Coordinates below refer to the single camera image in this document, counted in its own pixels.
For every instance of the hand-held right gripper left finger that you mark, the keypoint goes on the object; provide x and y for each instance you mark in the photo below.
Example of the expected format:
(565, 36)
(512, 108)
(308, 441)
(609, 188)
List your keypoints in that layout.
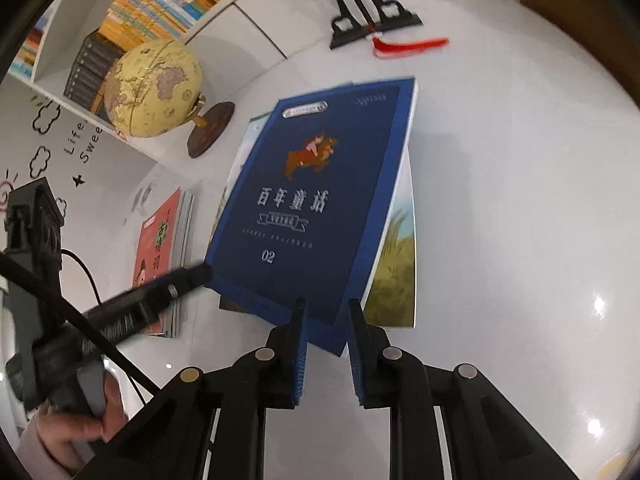
(300, 360)

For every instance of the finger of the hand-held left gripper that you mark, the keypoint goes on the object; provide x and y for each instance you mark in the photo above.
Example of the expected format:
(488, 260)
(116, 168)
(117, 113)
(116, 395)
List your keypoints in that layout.
(185, 285)

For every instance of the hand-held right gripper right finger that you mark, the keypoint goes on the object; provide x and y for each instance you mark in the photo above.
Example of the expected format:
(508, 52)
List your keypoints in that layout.
(355, 360)

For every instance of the pile of mixed children's books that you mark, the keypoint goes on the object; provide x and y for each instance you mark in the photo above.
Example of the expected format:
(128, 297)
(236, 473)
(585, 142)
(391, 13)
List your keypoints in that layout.
(243, 155)

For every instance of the dark blue horse cover book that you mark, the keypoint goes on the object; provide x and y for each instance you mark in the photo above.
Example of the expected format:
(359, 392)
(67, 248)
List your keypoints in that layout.
(310, 200)

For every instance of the stack of thin sorted books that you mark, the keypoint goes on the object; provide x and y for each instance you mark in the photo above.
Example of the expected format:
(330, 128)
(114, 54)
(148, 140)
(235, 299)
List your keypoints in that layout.
(184, 240)

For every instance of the row of dark grey books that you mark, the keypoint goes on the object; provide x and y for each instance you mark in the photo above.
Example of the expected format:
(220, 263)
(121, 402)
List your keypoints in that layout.
(85, 75)

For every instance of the row of pastel shelf books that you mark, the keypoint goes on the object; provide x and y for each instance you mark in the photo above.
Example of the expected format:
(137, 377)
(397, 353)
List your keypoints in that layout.
(27, 55)

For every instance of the row of orange books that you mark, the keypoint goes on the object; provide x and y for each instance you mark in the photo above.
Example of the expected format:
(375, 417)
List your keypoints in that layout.
(130, 25)

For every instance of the person's left hand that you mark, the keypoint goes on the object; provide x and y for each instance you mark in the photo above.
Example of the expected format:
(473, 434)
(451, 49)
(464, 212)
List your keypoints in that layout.
(75, 435)

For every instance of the red orange poetry book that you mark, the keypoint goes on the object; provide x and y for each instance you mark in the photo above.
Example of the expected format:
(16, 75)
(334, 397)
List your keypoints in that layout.
(157, 245)

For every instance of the black cloud outline decal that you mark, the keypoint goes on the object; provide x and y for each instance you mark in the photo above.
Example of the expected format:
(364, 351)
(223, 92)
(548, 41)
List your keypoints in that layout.
(40, 161)
(46, 117)
(60, 206)

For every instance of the yellow globe on wooden base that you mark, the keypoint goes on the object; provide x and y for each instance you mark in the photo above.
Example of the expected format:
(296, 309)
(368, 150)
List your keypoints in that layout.
(150, 85)

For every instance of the white bookshelf cabinet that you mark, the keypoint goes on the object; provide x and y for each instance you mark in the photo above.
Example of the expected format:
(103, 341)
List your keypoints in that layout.
(280, 20)

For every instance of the red tassel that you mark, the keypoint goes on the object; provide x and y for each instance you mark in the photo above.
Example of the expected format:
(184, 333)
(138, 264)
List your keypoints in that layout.
(415, 46)

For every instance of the black ornate fan stand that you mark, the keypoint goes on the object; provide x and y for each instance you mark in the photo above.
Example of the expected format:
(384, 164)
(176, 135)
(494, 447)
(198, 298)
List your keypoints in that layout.
(365, 15)

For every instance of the brown wooden panel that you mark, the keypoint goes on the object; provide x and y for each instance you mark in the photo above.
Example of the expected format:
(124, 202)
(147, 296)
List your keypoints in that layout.
(575, 0)

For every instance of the red sun wall decal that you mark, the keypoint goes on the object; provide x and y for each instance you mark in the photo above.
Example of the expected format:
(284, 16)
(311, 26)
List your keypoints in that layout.
(6, 185)

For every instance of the black star wall decal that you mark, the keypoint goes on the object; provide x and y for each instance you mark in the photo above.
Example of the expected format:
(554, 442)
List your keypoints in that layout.
(78, 180)

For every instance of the black lettering wall decal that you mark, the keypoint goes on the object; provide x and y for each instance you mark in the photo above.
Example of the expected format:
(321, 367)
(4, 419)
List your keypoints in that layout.
(85, 145)

